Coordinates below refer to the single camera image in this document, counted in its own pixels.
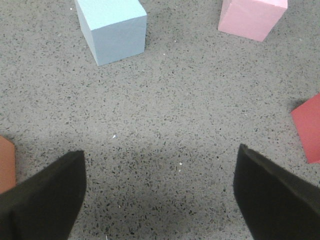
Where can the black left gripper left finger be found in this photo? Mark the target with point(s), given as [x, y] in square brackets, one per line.
[45, 206]

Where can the orange foam cube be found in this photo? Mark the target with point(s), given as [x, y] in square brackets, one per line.
[7, 165]

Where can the red textured foam cube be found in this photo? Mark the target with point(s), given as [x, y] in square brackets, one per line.
[306, 118]

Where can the pink foam cube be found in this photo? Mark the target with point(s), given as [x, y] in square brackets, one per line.
[252, 19]

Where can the light blue foam cube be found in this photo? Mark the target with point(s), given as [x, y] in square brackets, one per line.
[113, 29]

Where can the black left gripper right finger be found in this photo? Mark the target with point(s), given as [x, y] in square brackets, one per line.
[275, 204]

